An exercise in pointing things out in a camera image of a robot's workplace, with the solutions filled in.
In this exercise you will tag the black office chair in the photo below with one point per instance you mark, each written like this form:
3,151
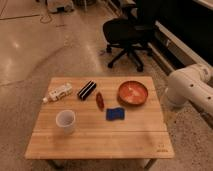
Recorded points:
133,32

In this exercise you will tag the black rectangular box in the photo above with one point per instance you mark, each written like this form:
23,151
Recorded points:
86,90

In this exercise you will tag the wooden table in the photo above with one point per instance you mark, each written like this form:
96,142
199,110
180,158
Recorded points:
142,134

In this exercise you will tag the orange bowl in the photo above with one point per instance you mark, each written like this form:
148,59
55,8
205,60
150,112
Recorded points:
133,93

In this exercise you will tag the blue sponge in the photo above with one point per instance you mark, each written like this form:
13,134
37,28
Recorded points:
115,113

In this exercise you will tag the white plastic cup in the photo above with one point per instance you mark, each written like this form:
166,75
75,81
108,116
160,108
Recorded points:
66,121

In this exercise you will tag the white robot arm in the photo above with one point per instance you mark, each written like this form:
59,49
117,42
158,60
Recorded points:
190,84

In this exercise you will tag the white plastic bottle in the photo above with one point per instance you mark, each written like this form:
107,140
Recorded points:
58,93

